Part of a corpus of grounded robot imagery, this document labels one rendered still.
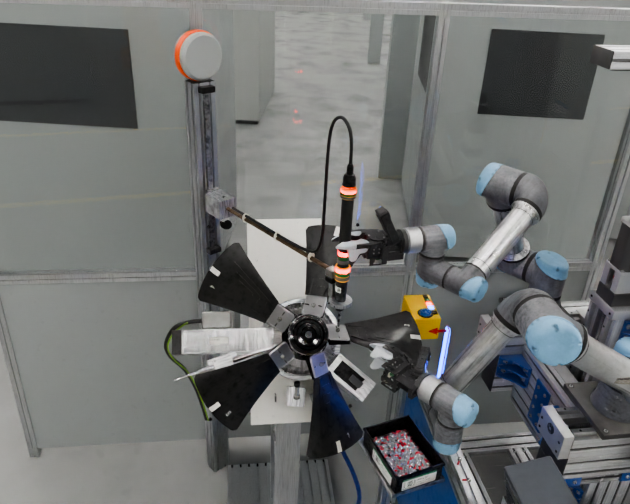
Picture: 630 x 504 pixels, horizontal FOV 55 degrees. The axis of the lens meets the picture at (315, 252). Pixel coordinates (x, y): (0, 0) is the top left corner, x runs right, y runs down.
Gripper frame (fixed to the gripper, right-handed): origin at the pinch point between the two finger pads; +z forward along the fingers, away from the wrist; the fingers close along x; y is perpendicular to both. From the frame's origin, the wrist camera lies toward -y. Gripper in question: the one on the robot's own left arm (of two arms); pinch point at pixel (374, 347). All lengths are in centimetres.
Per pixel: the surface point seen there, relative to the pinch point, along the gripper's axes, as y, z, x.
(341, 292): 3.3, 10.3, -16.9
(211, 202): 3, 74, -23
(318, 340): 12.6, 10.7, -4.3
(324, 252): -5.6, 26.3, -19.4
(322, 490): -9, 36, 111
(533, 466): 11, -56, -8
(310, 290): 3.0, 24.1, -10.4
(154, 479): 41, 96, 114
